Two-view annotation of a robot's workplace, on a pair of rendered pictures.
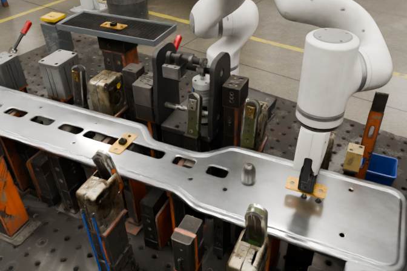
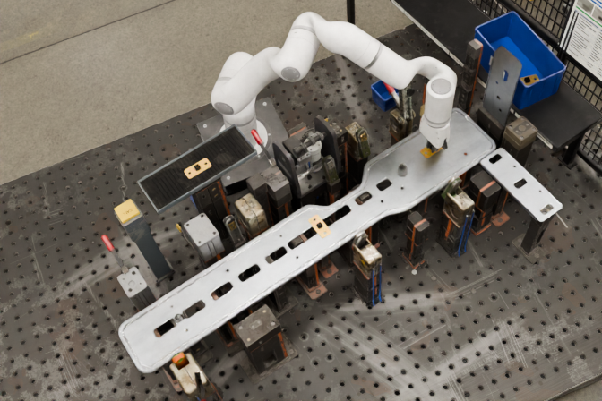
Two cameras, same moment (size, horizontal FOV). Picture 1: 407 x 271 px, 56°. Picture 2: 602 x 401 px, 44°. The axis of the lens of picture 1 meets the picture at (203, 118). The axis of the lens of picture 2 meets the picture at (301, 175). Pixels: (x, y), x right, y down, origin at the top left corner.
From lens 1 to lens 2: 1.88 m
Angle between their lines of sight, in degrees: 42
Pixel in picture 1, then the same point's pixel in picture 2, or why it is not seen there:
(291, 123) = (289, 104)
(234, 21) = not seen: hidden behind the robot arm
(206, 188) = (395, 196)
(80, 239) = (318, 309)
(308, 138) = (444, 131)
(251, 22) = not seen: hidden behind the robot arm
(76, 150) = (308, 258)
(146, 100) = (286, 191)
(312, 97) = (444, 115)
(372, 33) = (441, 66)
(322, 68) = (448, 103)
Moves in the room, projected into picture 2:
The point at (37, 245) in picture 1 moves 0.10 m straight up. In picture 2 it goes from (305, 340) to (303, 330)
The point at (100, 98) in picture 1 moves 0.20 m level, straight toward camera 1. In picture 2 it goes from (260, 221) to (321, 231)
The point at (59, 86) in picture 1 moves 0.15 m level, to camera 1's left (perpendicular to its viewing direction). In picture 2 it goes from (219, 246) to (193, 285)
